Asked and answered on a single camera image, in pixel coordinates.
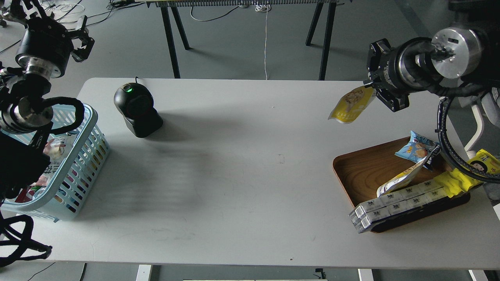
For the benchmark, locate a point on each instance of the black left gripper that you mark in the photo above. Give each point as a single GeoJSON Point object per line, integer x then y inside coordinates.
{"type": "Point", "coordinates": [45, 38]}

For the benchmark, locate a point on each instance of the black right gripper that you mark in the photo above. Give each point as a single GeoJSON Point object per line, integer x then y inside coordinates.
{"type": "Point", "coordinates": [395, 72]}

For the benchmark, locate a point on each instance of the yellow white snack pouch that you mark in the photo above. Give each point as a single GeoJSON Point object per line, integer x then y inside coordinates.
{"type": "Point", "coordinates": [352, 104]}

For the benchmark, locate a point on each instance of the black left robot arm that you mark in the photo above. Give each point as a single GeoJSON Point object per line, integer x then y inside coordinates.
{"type": "Point", "coordinates": [27, 119]}

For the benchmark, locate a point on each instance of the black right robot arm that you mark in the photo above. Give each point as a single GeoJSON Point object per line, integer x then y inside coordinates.
{"type": "Point", "coordinates": [461, 60]}

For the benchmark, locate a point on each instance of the blue snack packet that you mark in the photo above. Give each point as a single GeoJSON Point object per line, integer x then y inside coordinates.
{"type": "Point", "coordinates": [420, 148]}

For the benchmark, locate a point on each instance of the snack bag in basket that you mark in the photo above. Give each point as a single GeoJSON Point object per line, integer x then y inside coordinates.
{"type": "Point", "coordinates": [58, 149]}

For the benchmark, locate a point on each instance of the light blue plastic basket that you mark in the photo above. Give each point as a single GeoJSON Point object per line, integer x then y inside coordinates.
{"type": "Point", "coordinates": [61, 190]}

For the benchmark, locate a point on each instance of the yellow cartoon snack bag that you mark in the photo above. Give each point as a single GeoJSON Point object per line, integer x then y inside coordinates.
{"type": "Point", "coordinates": [455, 182]}

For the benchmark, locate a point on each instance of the white boxed snack pack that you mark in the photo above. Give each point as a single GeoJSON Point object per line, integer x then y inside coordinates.
{"type": "Point", "coordinates": [387, 208]}

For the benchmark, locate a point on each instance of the wooden tray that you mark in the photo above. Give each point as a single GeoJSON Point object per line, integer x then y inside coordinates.
{"type": "Point", "coordinates": [362, 172]}

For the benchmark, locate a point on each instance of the yellow white standing pouch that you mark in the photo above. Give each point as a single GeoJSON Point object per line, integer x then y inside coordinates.
{"type": "Point", "coordinates": [404, 178]}

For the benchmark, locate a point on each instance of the black barcode scanner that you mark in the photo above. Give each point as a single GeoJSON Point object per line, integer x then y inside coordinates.
{"type": "Point", "coordinates": [136, 104]}

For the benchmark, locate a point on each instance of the black trestle table legs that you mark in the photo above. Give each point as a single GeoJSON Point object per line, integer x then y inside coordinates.
{"type": "Point", "coordinates": [229, 42]}

